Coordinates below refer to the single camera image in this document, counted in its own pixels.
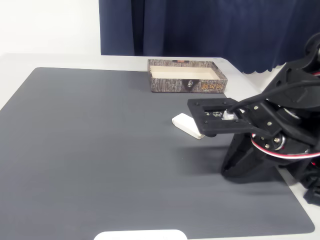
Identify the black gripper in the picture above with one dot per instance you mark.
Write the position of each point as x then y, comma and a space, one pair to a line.
243, 156

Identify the white rectangular block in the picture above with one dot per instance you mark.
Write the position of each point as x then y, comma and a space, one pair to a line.
183, 122

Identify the black gripper camera mount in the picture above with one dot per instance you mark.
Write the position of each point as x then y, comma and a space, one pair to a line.
200, 117

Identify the white rounded device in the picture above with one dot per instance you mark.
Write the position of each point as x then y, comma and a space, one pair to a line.
140, 235

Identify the grey textured desk mat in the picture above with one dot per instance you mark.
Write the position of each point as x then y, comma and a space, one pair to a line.
100, 155

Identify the dark blue curtain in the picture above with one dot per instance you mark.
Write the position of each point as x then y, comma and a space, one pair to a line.
200, 27

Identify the bark-print cardboard box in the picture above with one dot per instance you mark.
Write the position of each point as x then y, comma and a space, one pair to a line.
172, 85

